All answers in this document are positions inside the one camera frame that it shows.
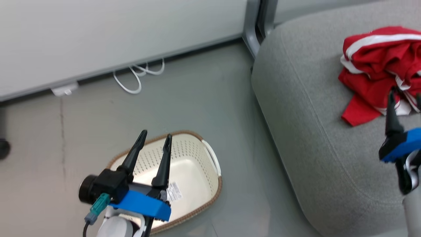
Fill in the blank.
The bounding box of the white looped floor cable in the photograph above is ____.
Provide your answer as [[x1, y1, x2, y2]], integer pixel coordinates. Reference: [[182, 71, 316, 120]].
[[113, 59, 165, 95]]

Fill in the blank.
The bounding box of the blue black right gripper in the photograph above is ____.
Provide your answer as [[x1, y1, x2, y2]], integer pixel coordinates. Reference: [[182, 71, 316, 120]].
[[379, 89, 421, 195]]

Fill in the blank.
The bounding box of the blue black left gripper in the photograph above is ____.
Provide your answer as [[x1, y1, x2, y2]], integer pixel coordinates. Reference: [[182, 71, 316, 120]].
[[109, 130, 172, 237]]

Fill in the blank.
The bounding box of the red white striped clothing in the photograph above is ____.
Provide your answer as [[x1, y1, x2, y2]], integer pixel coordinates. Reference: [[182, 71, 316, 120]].
[[338, 26, 421, 127]]

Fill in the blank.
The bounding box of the small white plastic box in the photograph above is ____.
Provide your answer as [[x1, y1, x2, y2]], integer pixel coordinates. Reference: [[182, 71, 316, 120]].
[[51, 82, 79, 97]]

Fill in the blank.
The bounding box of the grey fabric sofa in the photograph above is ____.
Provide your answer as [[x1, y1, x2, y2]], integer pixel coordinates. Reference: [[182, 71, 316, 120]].
[[251, 0, 421, 237]]

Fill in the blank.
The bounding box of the white partition panel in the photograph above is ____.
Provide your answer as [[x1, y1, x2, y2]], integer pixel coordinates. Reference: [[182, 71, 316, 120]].
[[275, 0, 379, 25], [0, 0, 249, 101]]

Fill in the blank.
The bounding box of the teal left cable connector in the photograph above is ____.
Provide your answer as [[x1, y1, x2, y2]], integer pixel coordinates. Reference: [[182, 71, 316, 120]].
[[85, 193, 111, 225]]

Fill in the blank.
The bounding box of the printed basket sticker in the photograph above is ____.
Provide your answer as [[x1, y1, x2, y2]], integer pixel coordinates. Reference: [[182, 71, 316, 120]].
[[166, 182, 183, 202]]

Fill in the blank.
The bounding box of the cream laundry basket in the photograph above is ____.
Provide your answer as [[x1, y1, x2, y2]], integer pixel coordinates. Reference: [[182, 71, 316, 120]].
[[106, 130, 223, 235]]

